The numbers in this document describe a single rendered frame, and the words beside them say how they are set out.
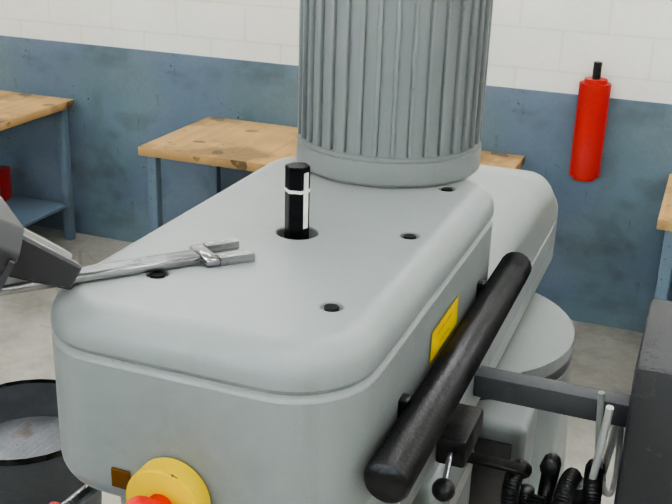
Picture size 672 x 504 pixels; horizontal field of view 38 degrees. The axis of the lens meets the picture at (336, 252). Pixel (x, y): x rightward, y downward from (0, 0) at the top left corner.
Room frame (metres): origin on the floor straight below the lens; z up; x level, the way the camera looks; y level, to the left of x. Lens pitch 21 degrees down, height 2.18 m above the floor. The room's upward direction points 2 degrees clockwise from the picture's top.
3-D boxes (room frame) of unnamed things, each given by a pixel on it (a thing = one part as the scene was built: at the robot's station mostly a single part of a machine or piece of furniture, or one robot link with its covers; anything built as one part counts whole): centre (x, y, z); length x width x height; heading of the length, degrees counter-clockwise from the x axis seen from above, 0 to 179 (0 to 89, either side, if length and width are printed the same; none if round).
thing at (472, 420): (0.83, -0.12, 1.66); 0.12 x 0.04 x 0.04; 160
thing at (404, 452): (0.79, -0.11, 1.79); 0.45 x 0.04 x 0.04; 160
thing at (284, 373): (0.83, 0.03, 1.81); 0.47 x 0.26 x 0.16; 160
